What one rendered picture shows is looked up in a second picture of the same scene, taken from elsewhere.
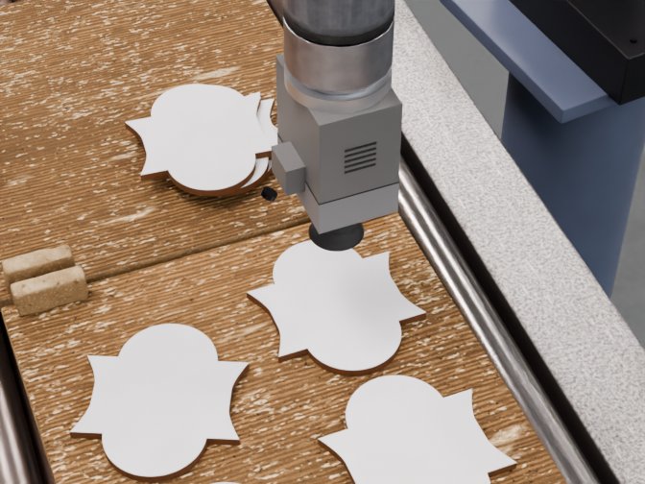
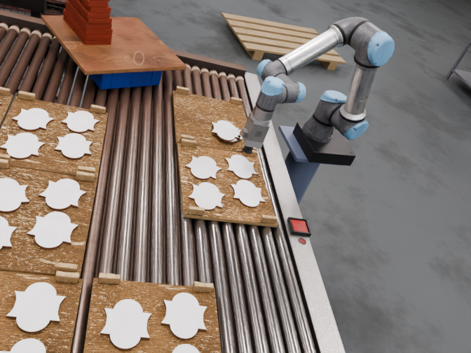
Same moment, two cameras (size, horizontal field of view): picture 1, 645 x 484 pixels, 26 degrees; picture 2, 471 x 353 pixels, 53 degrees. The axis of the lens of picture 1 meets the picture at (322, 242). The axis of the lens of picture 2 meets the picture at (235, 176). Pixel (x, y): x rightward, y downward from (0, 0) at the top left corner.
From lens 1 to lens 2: 82 cm
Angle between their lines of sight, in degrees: 9
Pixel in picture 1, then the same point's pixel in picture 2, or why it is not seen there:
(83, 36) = (206, 106)
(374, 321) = (247, 171)
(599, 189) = (298, 184)
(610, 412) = (285, 204)
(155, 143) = (216, 127)
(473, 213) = (272, 164)
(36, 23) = (198, 99)
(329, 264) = (242, 160)
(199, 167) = (223, 134)
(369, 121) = (263, 127)
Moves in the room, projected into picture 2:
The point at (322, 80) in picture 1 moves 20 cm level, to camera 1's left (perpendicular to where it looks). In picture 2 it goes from (258, 116) to (207, 96)
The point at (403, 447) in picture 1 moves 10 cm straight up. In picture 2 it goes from (245, 191) to (254, 171)
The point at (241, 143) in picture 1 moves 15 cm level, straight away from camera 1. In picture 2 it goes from (233, 134) to (237, 117)
